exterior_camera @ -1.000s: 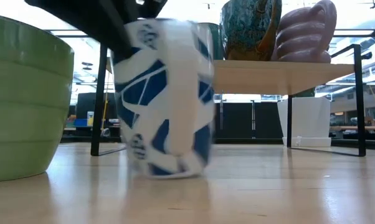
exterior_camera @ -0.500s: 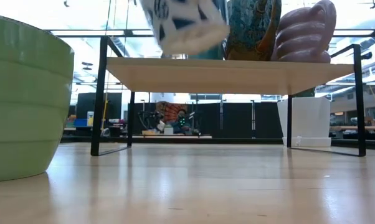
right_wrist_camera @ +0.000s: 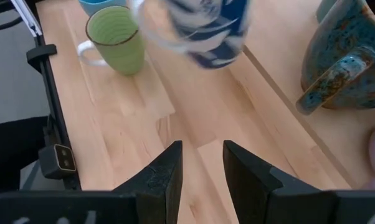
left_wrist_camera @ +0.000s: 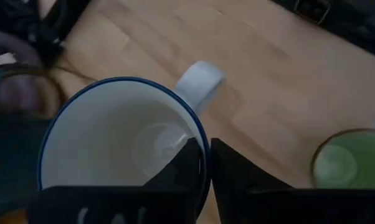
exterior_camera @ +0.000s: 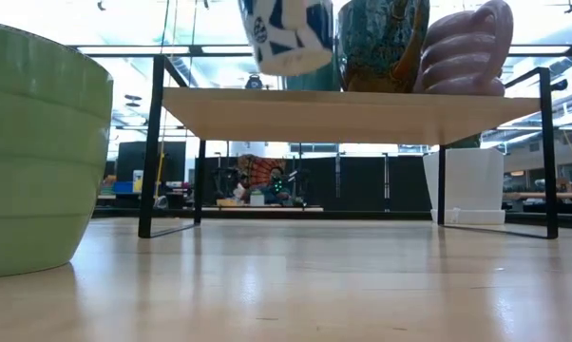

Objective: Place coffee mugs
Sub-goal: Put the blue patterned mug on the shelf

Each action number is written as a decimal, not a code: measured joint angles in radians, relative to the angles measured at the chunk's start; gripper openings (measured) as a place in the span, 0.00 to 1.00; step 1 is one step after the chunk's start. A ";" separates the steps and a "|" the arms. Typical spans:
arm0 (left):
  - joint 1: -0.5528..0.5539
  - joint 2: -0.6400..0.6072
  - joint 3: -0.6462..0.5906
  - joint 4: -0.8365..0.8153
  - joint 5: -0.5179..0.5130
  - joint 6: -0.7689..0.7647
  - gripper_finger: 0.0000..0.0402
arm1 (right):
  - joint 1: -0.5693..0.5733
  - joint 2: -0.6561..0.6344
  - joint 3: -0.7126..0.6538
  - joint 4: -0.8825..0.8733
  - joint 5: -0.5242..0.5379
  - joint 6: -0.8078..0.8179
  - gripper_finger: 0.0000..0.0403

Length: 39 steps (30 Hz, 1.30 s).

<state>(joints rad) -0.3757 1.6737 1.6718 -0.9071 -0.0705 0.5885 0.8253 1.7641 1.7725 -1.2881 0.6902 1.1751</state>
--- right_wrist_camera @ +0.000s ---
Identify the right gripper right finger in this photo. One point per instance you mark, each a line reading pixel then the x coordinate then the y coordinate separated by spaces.
pixel 253 193

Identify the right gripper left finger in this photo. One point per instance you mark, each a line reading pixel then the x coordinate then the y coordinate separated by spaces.
pixel 159 186

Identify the green ribbed mug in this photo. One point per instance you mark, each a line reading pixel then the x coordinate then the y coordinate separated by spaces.
pixel 117 40

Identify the teal brown glazed mug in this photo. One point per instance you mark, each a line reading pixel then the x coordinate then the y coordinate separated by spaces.
pixel 340 62

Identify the white blue patterned mug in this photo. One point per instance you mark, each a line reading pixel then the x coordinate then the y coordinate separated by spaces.
pixel 206 28

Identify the large black object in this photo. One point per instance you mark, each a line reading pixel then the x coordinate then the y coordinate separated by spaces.
pixel 10 155

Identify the white aluminium strip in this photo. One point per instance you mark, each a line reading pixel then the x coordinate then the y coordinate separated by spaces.
pixel 27 17

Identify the black table-level camera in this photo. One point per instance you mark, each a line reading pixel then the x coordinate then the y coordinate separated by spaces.
pixel 56 161

